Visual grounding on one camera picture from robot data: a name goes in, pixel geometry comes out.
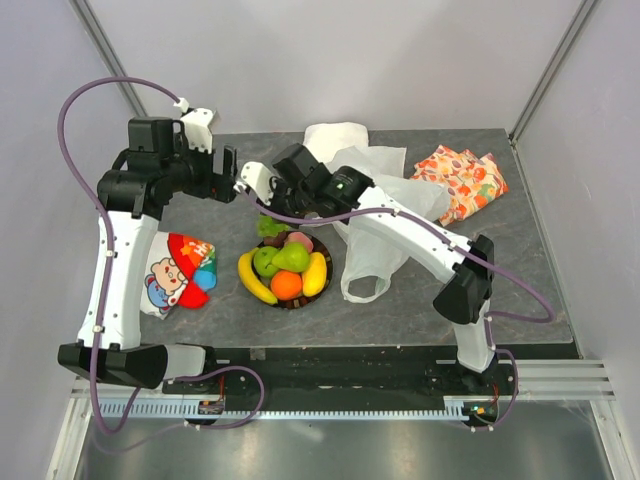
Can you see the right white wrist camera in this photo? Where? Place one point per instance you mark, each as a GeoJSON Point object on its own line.
{"type": "Point", "coordinates": [255, 177]}

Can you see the right aluminium frame post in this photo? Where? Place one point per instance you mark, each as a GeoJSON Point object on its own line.
{"type": "Point", "coordinates": [561, 53]}

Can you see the slotted cable duct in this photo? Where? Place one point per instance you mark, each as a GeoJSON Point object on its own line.
{"type": "Point", "coordinates": [194, 409]}

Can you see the yellow fake mango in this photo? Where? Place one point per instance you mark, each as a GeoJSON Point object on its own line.
{"type": "Point", "coordinates": [314, 277]}

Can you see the yellow fake banana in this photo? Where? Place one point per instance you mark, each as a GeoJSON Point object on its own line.
{"type": "Point", "coordinates": [251, 281]}

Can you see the green fake grapes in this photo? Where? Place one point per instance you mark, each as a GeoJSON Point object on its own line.
{"type": "Point", "coordinates": [267, 226]}

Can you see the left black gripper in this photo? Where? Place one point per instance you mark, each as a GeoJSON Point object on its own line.
{"type": "Point", "coordinates": [216, 186]}

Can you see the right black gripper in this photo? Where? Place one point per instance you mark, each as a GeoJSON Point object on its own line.
{"type": "Point", "coordinates": [277, 187]}

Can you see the pink fake peach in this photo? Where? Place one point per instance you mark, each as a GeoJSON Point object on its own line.
{"type": "Point", "coordinates": [300, 238]}

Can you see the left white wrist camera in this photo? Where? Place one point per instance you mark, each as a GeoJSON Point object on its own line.
{"type": "Point", "coordinates": [198, 126]}

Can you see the left aluminium frame post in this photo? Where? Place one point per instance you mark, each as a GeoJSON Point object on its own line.
{"type": "Point", "coordinates": [96, 32]}

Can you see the fake orange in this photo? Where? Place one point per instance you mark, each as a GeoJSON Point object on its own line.
{"type": "Point", "coordinates": [286, 285]}

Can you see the white plastic bag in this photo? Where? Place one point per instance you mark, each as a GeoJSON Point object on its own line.
{"type": "Point", "coordinates": [377, 236]}

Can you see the white folded towel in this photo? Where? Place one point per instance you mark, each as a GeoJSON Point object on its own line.
{"type": "Point", "coordinates": [324, 140]}

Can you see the green fake apple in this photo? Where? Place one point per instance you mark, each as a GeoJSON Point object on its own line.
{"type": "Point", "coordinates": [262, 261]}

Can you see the green fake pear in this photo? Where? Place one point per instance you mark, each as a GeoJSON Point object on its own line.
{"type": "Point", "coordinates": [292, 257]}

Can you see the aluminium frame post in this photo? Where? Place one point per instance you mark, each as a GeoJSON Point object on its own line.
{"type": "Point", "coordinates": [561, 53]}
{"type": "Point", "coordinates": [96, 32]}

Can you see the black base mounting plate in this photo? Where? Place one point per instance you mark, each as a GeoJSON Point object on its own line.
{"type": "Point", "coordinates": [429, 371]}

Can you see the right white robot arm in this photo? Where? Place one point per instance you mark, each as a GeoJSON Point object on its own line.
{"type": "Point", "coordinates": [466, 288]}

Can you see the dark purple fake fruit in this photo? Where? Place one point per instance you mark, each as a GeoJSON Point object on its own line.
{"type": "Point", "coordinates": [276, 241]}

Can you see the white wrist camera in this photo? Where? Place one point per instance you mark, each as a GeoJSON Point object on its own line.
{"type": "Point", "coordinates": [255, 177]}
{"type": "Point", "coordinates": [198, 126]}

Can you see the dark rimmed ceramic plate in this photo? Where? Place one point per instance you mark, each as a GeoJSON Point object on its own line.
{"type": "Point", "coordinates": [302, 301]}

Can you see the orange floral folded cloth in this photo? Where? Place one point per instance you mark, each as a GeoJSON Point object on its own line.
{"type": "Point", "coordinates": [471, 182]}

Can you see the colourful cartoon cloth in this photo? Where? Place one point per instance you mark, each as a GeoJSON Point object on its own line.
{"type": "Point", "coordinates": [180, 271]}

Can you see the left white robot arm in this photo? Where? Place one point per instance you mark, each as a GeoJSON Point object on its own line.
{"type": "Point", "coordinates": [165, 156]}

